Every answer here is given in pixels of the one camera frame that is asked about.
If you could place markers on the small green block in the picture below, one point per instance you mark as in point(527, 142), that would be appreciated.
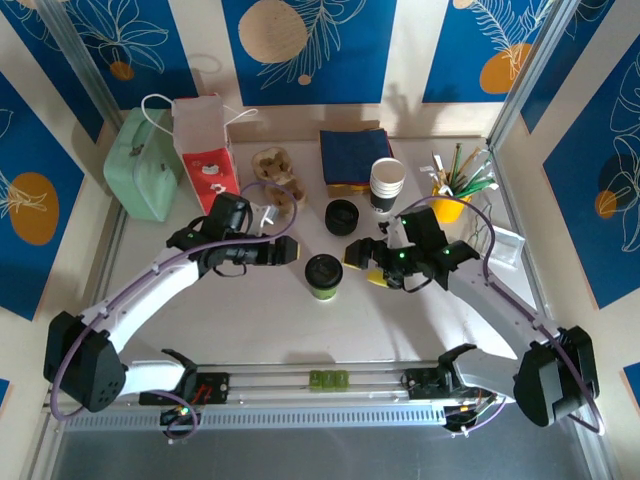
point(329, 379)
point(343, 379)
point(316, 379)

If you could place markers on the yellow holder cup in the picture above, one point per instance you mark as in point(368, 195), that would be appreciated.
point(450, 210)

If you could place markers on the green paper straw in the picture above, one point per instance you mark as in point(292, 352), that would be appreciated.
point(477, 187)
point(456, 165)

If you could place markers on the stack of paper cups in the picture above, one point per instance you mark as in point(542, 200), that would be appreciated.
point(385, 190)

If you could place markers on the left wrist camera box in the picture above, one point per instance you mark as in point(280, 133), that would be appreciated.
point(262, 215)

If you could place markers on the mint green carry case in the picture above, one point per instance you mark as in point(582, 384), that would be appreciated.
point(140, 170)

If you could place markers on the colourful paper napkin stack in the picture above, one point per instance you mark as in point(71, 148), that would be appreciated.
point(352, 155)

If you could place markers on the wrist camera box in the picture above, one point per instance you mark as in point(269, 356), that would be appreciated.
point(392, 235)
point(262, 215)

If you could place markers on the green coffee cup black lid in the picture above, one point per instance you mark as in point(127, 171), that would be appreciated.
point(324, 272)

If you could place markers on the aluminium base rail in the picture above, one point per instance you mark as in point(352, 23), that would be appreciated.
point(275, 395)

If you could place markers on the wooden stirrer in white wrapper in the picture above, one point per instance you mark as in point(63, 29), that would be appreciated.
point(439, 167)
point(431, 172)

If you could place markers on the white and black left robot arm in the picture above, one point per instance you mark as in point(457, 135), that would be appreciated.
point(145, 295)

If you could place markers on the grey metal sheet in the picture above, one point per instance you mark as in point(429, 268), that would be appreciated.
point(325, 457)

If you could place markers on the red and white paper bag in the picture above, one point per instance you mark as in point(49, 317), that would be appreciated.
point(200, 130)

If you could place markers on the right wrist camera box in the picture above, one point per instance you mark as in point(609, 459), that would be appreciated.
point(392, 235)

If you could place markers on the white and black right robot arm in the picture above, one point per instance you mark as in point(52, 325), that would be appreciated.
point(500, 310)

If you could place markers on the stack of pulp cup carriers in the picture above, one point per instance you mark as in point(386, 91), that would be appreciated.
point(272, 167)

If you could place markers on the stack of black cup lids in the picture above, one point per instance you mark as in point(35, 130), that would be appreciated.
point(342, 217)

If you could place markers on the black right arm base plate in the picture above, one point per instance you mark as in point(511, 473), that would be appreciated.
point(420, 385)

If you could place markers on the aluminium frame post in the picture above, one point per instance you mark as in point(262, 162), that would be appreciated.
point(80, 55)
point(537, 55)

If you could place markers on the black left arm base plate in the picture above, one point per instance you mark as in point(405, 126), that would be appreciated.
point(220, 387)

